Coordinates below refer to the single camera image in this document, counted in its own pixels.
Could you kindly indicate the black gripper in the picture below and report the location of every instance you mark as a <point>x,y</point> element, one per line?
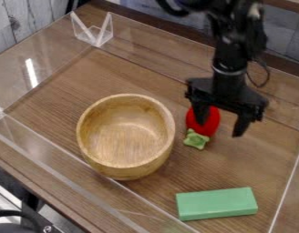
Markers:
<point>240,100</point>

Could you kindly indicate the red plush strawberry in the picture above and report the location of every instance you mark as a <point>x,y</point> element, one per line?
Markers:
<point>200,134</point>

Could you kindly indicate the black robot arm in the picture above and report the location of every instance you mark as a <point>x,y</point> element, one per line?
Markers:
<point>239,30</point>

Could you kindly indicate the wooden bowl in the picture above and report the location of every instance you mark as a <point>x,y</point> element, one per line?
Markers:
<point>125,134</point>

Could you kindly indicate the green rectangular block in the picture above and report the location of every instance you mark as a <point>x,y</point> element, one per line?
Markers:
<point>219,203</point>

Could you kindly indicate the clear acrylic corner bracket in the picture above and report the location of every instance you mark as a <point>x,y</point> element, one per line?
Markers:
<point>94,35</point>

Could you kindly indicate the black metal clamp bracket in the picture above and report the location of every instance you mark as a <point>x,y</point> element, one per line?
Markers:
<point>45,223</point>

